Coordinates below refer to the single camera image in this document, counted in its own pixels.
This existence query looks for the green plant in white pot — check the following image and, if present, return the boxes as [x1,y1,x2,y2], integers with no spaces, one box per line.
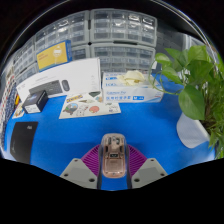
[149,44,224,160]

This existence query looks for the cream disposable glove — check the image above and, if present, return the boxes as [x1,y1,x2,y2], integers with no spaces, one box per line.
[116,70,148,87]

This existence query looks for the white and blue glove box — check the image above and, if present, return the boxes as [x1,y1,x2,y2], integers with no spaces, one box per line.
[101,71,165,104]

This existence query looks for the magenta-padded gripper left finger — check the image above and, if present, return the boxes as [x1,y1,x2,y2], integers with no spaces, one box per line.
[59,143,103,190]

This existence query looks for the black mouse pad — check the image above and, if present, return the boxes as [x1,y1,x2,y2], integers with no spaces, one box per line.
[9,121,39,165]

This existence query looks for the small black product box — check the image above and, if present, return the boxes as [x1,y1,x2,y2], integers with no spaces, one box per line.
[21,89,49,115]

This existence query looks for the white keyboard packaging box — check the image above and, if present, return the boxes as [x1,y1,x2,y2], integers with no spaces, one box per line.
[15,57,102,103]

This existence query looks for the pink translucent computer mouse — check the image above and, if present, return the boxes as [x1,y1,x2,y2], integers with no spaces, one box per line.
[100,132,129,179]

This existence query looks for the yellow and blue box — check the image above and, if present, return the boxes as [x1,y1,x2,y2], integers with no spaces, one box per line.
[35,39,74,72]

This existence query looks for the navy polka dot cloth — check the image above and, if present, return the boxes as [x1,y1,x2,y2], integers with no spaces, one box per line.
[1,86,19,151]

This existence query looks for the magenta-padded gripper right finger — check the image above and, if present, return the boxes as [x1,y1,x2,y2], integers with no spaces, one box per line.
[126,143,168,190]

